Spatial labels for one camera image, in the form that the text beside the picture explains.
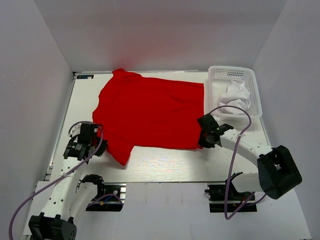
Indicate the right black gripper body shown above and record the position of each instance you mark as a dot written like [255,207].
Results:
[204,141]

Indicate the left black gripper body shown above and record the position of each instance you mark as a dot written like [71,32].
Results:
[102,149]

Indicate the red t shirt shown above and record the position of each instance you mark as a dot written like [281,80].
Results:
[148,112]

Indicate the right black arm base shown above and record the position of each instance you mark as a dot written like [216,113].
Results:
[216,195]

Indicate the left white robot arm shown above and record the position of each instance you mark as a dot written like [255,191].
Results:
[72,190]

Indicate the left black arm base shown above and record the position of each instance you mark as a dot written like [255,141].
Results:
[110,196]

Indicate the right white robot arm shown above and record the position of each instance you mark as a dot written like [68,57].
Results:
[277,172]

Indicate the white t shirt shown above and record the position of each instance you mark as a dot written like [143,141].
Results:
[236,94]

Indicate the white plastic basket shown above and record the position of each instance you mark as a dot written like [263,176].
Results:
[219,77]

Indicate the blue table label sticker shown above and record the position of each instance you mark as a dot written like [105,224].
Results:
[85,76]

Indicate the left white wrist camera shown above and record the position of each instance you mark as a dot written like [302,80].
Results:
[74,131]

